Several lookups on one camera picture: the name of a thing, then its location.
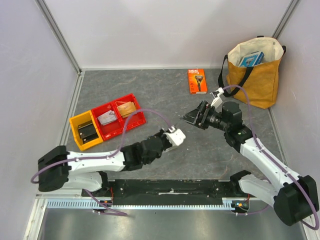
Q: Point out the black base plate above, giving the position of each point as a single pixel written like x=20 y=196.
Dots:
x=169 y=191

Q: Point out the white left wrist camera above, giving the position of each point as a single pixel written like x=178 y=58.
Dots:
x=175 y=136

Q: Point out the red bin near yellow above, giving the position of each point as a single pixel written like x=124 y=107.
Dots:
x=112 y=128

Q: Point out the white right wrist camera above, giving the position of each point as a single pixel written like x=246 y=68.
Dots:
x=216 y=97

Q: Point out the black credit card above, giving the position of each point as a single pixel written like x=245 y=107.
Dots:
x=87 y=133

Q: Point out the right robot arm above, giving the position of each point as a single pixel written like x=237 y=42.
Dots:
x=293 y=197

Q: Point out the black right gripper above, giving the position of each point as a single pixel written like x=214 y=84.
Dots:
x=203 y=117

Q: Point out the white cable duct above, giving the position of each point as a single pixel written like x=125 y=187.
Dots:
x=227 y=205

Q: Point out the blue razor box in bag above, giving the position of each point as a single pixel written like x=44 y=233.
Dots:
x=251 y=60

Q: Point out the red bin far right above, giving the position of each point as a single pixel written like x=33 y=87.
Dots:
x=136 y=119

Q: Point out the dark card in yellow bin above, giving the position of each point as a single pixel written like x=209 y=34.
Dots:
x=84 y=124

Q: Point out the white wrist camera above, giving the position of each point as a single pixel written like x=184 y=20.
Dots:
x=175 y=136
x=216 y=97

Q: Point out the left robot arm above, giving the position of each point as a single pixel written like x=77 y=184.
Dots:
x=60 y=168

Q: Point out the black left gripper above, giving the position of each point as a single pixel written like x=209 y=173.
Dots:
x=160 y=133

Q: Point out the orange razor box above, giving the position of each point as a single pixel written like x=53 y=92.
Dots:
x=197 y=81

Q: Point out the tan tote bag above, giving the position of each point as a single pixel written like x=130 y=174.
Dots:
x=256 y=85

